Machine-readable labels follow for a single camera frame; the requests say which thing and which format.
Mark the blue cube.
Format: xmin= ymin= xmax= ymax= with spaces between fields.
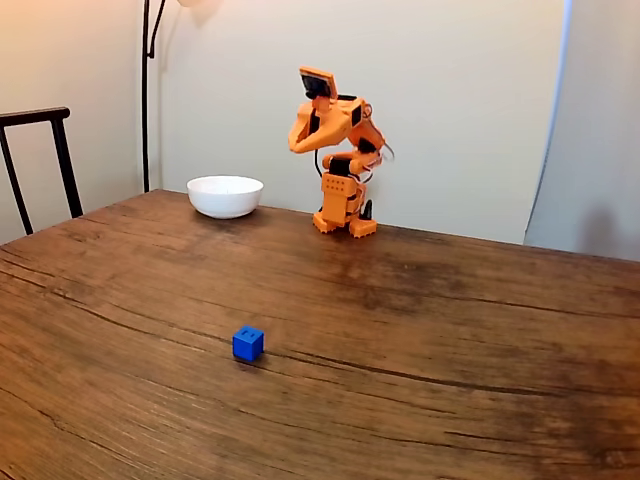
xmin=232 ymin=325 xmax=265 ymax=363

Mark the white bowl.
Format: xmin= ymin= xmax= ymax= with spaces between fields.
xmin=186 ymin=174 xmax=265 ymax=220

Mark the white backdrop panel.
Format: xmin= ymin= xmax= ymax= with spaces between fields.
xmin=158 ymin=0 xmax=574 ymax=246

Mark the black floor lamp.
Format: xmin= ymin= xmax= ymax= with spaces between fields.
xmin=141 ymin=0 xmax=224 ymax=194

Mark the black chair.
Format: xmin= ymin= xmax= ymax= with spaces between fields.
xmin=0 ymin=106 xmax=85 ymax=236

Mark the small camera module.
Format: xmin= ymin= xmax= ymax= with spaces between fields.
xmin=298 ymin=66 xmax=337 ymax=100

